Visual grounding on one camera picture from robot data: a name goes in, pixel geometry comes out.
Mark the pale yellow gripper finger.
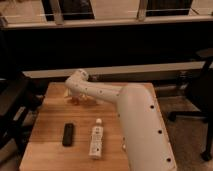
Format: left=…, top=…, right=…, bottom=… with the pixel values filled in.
left=64, top=90, right=73, bottom=100
left=81, top=95, right=89, bottom=101

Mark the orange red pepper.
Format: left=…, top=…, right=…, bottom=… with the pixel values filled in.
left=73, top=99, right=80, bottom=105

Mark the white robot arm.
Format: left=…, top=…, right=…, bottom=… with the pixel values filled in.
left=65, top=69, right=177, bottom=171

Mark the white plastic bottle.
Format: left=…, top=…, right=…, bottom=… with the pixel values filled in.
left=89, top=118, right=103, bottom=159

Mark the black chair left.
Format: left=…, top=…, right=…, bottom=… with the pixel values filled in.
left=0, top=78, right=46, bottom=153

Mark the black rectangular remote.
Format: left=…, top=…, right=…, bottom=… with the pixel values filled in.
left=62, top=123, right=74, bottom=147

